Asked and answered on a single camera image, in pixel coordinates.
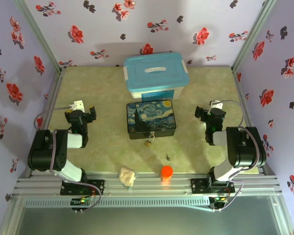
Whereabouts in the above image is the orange plastic bottle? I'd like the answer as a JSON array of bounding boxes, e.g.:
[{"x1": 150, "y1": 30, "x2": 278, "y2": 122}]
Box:
[{"x1": 161, "y1": 165, "x2": 174, "y2": 186}]

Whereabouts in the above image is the grey right wrist cable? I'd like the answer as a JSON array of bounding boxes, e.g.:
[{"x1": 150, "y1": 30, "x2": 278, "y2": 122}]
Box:
[{"x1": 210, "y1": 99, "x2": 262, "y2": 181}]

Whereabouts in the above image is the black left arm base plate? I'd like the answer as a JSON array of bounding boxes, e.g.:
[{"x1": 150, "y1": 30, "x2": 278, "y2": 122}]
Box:
[{"x1": 60, "y1": 179, "x2": 105, "y2": 196}]

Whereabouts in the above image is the starry night painted box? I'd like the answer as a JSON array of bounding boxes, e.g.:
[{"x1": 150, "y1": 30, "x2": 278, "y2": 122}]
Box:
[{"x1": 126, "y1": 99, "x2": 177, "y2": 140}]

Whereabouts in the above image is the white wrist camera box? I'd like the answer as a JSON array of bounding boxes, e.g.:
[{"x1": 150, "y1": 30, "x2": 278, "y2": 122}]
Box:
[
  {"x1": 210, "y1": 100, "x2": 223, "y2": 111},
  {"x1": 69, "y1": 100, "x2": 85, "y2": 111}
]

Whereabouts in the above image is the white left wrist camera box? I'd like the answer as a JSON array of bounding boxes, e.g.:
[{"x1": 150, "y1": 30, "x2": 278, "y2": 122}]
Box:
[{"x1": 69, "y1": 100, "x2": 85, "y2": 111}]

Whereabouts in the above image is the grey slotted cable duct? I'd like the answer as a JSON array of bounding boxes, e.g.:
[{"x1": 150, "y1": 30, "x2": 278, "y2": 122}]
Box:
[{"x1": 23, "y1": 197, "x2": 211, "y2": 209}]

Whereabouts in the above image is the crumpled beige paper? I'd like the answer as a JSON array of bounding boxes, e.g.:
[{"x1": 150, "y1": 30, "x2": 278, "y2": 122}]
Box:
[{"x1": 119, "y1": 167, "x2": 137, "y2": 190}]

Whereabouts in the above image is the aluminium frame profile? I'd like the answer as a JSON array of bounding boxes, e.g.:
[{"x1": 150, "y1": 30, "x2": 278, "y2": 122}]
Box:
[
  {"x1": 13, "y1": 0, "x2": 67, "y2": 74},
  {"x1": 230, "y1": 0, "x2": 278, "y2": 74},
  {"x1": 19, "y1": 67, "x2": 66, "y2": 178},
  {"x1": 0, "y1": 193, "x2": 26, "y2": 235},
  {"x1": 231, "y1": 66, "x2": 277, "y2": 176},
  {"x1": 269, "y1": 194, "x2": 294, "y2": 235}
]

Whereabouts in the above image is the grey metal panel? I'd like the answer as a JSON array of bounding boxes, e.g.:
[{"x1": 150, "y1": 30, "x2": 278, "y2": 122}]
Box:
[{"x1": 14, "y1": 207, "x2": 284, "y2": 235}]

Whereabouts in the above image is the blue lidded plastic storage box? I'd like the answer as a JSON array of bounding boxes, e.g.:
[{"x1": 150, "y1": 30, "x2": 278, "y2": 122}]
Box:
[{"x1": 123, "y1": 51, "x2": 190, "y2": 101}]

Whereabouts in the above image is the grey left base cable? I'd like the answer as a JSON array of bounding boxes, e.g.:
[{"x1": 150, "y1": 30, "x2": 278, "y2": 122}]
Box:
[{"x1": 73, "y1": 181, "x2": 103, "y2": 212}]

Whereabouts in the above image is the wide aluminium rail bed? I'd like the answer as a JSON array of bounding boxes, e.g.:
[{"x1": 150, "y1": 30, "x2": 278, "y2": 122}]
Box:
[{"x1": 13, "y1": 171, "x2": 284, "y2": 196}]

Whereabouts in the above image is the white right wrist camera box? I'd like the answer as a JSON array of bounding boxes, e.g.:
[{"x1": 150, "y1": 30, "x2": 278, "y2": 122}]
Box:
[{"x1": 210, "y1": 100, "x2": 223, "y2": 111}]

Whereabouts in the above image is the grey base cable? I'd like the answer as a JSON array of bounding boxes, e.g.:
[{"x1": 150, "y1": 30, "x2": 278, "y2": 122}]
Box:
[
  {"x1": 212, "y1": 180, "x2": 245, "y2": 213},
  {"x1": 73, "y1": 181, "x2": 103, "y2": 212}
]

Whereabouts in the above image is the grey right base cable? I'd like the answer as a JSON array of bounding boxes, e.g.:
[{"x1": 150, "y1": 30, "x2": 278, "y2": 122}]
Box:
[{"x1": 212, "y1": 180, "x2": 245, "y2": 213}]

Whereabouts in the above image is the small brass padlock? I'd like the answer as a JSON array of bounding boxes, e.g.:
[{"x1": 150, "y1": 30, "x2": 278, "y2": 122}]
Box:
[{"x1": 144, "y1": 131, "x2": 155, "y2": 148}]

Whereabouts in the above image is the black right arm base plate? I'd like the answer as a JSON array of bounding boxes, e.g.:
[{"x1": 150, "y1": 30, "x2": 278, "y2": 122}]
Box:
[{"x1": 190, "y1": 178, "x2": 236, "y2": 195}]

